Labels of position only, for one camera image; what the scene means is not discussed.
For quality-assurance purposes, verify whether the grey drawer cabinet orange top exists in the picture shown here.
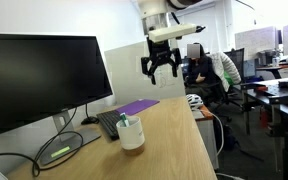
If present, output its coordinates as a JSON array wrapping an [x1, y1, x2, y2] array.
[[192, 105, 220, 170]]

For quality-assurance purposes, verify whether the silver monitor stand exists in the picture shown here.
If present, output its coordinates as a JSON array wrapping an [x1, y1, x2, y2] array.
[[38, 109, 102, 166]]

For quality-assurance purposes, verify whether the black keyboard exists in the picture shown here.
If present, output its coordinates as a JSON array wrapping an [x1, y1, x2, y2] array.
[[96, 109, 125, 141]]

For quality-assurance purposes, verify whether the white cup with cork base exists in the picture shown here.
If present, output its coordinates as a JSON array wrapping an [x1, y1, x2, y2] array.
[[115, 115, 146, 157]]

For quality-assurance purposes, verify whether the black mesh chair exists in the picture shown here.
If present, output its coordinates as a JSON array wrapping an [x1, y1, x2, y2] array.
[[223, 47, 246, 81]]

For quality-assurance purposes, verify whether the black monitor cable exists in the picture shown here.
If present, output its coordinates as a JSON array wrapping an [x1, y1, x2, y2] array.
[[0, 106, 85, 178]]

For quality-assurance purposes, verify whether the seated person in dark clothes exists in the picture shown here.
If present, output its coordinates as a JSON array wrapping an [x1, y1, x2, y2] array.
[[183, 42, 219, 101]]

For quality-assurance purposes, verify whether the black computer mouse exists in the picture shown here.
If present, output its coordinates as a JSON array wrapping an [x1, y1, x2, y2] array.
[[80, 115, 100, 126]]

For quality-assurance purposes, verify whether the black workbench table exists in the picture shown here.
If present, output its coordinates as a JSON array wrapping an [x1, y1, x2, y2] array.
[[240, 76, 288, 180]]

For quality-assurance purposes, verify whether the white bicycle helmet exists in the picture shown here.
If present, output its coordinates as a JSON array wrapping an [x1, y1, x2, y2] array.
[[185, 93, 205, 110]]

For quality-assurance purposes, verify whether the black computer monitor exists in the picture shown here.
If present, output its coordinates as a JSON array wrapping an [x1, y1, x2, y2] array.
[[0, 32, 114, 140]]

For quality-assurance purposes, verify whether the green and white marker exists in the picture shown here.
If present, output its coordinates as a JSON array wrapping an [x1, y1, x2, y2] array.
[[119, 112, 131, 128]]

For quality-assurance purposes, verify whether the white hanging cable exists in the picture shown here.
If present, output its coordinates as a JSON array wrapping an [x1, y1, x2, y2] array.
[[209, 112, 225, 158]]

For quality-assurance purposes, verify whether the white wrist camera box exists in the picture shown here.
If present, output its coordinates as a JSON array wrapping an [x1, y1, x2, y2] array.
[[148, 23, 207, 44]]

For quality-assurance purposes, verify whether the purple mat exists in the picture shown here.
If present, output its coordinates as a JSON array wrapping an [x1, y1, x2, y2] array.
[[115, 98, 161, 117]]

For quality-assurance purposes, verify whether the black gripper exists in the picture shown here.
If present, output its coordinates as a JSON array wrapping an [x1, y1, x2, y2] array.
[[140, 35, 183, 86]]

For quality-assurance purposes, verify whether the black office chair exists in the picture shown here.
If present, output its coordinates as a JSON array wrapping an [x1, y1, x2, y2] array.
[[187, 78, 243, 123]]

